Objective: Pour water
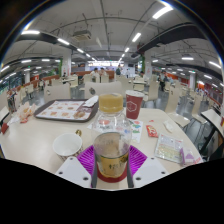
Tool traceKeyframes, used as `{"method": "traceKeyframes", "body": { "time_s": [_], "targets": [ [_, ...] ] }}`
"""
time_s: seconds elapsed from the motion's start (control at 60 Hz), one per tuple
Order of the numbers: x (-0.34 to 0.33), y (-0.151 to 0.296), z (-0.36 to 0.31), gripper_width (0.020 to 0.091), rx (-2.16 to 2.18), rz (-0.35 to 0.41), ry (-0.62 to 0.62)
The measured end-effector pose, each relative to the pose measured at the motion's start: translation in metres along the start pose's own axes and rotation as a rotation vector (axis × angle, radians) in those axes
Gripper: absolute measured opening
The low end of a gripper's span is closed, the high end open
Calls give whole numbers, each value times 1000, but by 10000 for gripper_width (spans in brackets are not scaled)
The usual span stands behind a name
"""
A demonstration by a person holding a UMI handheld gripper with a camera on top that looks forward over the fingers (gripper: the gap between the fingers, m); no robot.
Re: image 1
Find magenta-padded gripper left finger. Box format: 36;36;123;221
54;145;98;189

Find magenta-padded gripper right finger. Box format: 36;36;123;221
125;145;169;189

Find clear bottle with yellow drink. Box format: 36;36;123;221
91;93;133;179

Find white patterned cup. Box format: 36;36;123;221
52;129;84;163

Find clear plastic packet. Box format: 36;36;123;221
154;133;184;164

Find small red sauce packet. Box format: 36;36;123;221
145;124;160;139

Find purple white small packet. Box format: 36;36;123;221
179;148;203;167

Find small white tissue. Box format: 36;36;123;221
162;120;175;134

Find dark food tray with liner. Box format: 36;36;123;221
33;98;100;123

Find red paper cup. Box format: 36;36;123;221
125;89;146;120

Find crumpled white napkin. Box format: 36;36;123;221
81;95;100;108

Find crumpled food wrapper bag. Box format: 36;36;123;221
14;101;37;124

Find white square canteen table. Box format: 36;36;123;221
0;106;10;123
200;109;224;138

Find ceiling air conditioner unit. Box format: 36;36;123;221
71;30;92;42

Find ceiling strip lights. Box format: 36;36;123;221
0;5;223;88

